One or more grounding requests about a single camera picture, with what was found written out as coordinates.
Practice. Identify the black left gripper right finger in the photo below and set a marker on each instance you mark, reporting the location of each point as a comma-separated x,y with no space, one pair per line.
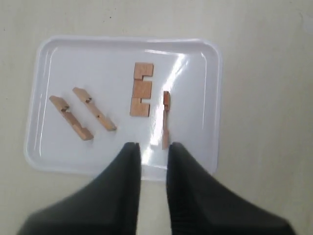
200,205

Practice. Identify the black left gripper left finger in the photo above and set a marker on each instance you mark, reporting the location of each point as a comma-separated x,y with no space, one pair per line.
106,206

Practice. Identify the wooden notched bar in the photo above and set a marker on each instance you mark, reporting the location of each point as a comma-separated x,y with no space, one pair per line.
165,134
63,108
141,89
85,97

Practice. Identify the white plastic tray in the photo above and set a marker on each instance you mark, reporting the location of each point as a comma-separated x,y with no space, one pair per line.
189,69

